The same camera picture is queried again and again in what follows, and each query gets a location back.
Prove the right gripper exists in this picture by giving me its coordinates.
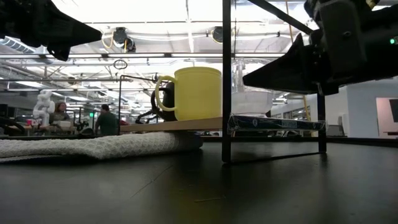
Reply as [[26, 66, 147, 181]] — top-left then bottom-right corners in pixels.
[[242, 0, 368, 96]]

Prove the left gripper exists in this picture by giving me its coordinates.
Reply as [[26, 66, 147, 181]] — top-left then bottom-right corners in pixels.
[[0, 0, 103, 62]]

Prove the clear plastic cup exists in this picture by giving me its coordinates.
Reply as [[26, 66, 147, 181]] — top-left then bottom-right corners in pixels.
[[231, 58, 275, 118]]

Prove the yellow mug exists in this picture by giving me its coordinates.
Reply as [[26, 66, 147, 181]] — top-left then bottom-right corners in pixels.
[[154, 66, 223, 122]]

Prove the light wooden board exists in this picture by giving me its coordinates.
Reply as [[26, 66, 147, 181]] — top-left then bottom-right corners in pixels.
[[118, 0, 328, 165]]

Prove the person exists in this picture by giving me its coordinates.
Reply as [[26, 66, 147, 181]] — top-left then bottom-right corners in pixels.
[[94, 103, 121, 136], [49, 101, 72, 125]]

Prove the white waffle cloth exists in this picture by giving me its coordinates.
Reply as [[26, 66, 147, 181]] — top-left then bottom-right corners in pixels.
[[0, 130, 205, 165]]

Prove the ceiling cable reel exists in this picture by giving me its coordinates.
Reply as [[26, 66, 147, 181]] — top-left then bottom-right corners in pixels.
[[111, 26, 137, 54], [210, 26, 224, 44]]

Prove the black aluminium table frame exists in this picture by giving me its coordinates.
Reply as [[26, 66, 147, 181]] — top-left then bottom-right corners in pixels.
[[0, 134, 398, 149]]

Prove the black wall monitor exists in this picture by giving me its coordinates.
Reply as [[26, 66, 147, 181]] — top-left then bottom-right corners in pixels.
[[388, 98, 398, 124]]

